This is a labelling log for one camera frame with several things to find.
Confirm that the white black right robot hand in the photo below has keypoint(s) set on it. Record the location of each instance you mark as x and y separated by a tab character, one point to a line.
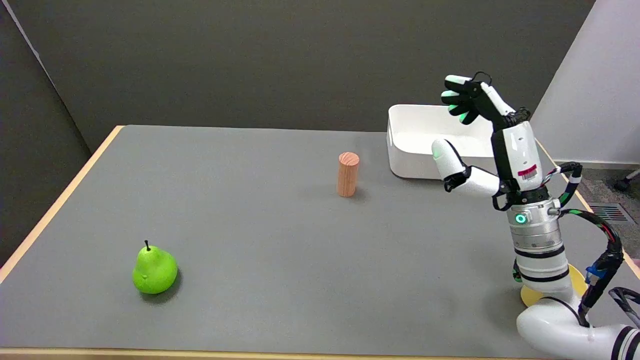
515	150

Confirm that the floor vent grille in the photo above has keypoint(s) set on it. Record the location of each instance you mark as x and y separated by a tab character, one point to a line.
608	212

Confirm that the green toy pear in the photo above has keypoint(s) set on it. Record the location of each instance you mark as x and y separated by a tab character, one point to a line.
154	270

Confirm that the black chair caster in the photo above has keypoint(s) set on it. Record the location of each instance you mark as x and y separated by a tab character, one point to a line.
622	184

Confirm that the wooden cylinder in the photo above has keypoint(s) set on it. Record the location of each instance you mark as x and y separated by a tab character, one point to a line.
348	174

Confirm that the white plastic bin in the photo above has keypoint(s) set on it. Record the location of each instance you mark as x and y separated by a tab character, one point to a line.
425	145

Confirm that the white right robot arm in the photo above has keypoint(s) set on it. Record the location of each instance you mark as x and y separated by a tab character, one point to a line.
542	260

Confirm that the yellow round plate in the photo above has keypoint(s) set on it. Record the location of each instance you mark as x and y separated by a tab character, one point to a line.
575	287

